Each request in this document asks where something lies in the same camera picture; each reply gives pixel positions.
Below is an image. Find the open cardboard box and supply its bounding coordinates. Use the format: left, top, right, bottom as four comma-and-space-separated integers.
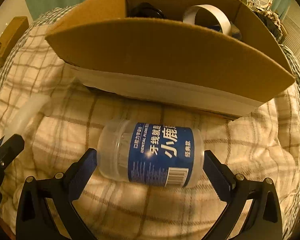
45, 0, 296, 104

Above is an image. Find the white tape roll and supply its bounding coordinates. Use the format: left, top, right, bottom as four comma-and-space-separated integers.
182, 4, 231, 36

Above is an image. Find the white sliding wardrobe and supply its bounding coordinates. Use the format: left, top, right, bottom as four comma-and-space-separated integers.
282, 0, 300, 63

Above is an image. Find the beige plaid blanket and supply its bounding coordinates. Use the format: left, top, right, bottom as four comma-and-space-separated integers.
0, 25, 300, 239

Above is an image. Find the green checked duvet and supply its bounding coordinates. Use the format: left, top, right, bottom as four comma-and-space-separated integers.
0, 7, 300, 238

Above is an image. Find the blue label floss jar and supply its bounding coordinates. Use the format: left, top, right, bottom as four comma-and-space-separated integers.
97, 119, 204, 188

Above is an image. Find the brown SF cardboard box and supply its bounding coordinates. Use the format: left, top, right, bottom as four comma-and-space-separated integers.
0, 16, 29, 68

